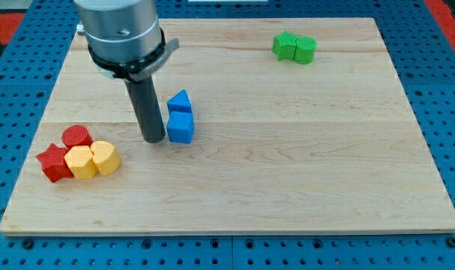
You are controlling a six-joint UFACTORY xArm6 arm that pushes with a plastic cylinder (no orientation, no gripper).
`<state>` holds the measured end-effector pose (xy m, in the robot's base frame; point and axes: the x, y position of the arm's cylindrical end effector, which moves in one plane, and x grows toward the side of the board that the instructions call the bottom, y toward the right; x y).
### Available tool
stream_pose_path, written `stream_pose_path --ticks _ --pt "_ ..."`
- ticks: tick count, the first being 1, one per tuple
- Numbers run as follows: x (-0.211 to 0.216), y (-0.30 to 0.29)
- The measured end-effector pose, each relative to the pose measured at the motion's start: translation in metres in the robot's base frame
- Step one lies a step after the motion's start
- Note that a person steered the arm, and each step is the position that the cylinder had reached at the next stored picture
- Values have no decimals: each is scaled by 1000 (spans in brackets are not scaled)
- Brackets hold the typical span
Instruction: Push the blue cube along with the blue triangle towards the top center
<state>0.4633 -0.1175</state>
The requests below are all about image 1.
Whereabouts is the black clamp ring mount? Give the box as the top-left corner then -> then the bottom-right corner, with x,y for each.
88,29 -> 180,83

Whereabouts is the yellow hexagon block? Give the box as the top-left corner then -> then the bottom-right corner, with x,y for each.
64,145 -> 97,180

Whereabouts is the yellow rounded block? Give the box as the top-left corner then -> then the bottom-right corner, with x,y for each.
90,140 -> 121,176

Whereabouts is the blue triangle block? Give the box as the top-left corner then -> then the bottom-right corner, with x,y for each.
166,89 -> 193,113

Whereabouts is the red star block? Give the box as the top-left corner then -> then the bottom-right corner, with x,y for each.
35,143 -> 73,183

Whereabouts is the red cylinder block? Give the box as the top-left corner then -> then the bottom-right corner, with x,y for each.
61,124 -> 93,149

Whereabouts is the blue cube block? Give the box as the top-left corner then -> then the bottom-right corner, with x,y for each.
167,111 -> 195,144

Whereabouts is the green cylinder block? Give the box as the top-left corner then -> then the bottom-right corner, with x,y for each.
294,36 -> 317,65

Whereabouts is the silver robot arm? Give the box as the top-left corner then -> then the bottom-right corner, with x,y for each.
74,0 -> 180,143

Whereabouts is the light wooden board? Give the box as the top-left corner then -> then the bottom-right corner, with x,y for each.
0,18 -> 455,236

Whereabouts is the green star block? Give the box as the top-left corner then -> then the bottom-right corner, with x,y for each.
272,31 -> 298,60

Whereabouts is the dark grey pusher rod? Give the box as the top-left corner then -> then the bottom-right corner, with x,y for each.
124,77 -> 165,143

